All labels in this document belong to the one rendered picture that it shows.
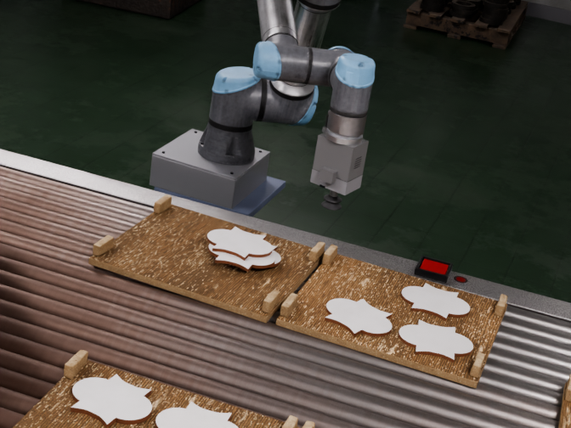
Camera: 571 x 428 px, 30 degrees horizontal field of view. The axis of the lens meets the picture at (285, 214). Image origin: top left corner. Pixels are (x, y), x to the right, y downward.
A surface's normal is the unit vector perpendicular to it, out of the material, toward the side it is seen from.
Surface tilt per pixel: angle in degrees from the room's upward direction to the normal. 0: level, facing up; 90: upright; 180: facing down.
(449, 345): 0
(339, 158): 90
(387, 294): 0
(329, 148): 90
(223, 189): 90
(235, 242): 0
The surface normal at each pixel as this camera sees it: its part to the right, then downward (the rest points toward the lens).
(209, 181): -0.36, 0.35
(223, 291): 0.15, -0.90
